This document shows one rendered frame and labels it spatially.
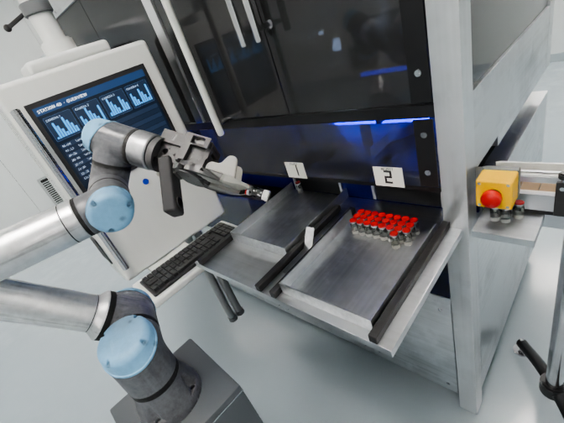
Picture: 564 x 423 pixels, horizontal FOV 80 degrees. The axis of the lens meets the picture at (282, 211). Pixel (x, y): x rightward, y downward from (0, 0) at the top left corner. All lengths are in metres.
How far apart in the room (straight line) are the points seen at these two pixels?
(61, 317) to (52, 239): 0.27
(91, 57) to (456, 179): 1.15
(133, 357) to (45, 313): 0.22
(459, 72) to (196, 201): 1.07
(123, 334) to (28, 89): 0.80
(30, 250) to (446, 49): 0.83
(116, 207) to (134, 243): 0.77
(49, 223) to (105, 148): 0.19
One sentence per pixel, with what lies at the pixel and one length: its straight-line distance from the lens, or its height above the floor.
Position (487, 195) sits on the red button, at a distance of 0.86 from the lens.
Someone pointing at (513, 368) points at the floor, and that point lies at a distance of 1.78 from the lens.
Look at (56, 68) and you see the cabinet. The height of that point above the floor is 1.55.
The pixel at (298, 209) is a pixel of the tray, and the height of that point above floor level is 0.88.
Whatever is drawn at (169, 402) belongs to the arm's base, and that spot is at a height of 0.85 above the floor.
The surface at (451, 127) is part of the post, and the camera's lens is 0.84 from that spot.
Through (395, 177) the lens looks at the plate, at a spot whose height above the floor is 1.02.
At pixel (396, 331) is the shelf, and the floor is 0.88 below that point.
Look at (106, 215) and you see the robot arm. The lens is 0.64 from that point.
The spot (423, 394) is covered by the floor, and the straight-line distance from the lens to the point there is 1.69.
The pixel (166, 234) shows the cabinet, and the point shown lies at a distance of 1.44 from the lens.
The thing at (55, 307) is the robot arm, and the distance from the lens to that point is 0.89.
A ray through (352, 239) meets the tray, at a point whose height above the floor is 0.88.
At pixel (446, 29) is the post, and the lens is 0.79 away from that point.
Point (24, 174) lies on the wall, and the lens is 5.87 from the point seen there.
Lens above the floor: 1.47
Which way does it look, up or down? 29 degrees down
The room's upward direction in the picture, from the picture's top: 20 degrees counter-clockwise
